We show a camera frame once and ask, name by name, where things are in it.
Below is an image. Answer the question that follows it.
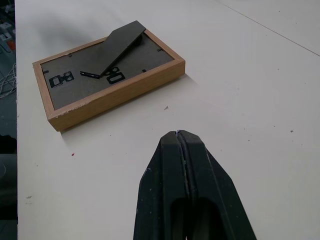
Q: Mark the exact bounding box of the black frame stand flap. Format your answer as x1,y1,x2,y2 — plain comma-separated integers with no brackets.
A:
79,20,147,79

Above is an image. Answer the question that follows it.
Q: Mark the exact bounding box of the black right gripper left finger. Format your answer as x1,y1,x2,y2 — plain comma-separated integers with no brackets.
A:
132,130,189,240

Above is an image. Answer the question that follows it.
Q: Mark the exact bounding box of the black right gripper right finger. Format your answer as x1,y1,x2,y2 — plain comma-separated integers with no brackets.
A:
177,129,258,240

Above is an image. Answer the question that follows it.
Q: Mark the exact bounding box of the grey box with orange part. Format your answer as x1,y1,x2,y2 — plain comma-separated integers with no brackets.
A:
0,21,16,53

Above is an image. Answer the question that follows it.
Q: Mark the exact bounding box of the white cable bundle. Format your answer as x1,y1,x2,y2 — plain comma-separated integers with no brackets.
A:
0,62,18,99

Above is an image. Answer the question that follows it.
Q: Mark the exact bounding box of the wooden picture frame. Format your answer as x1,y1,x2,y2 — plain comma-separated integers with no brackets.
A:
31,29,186,133

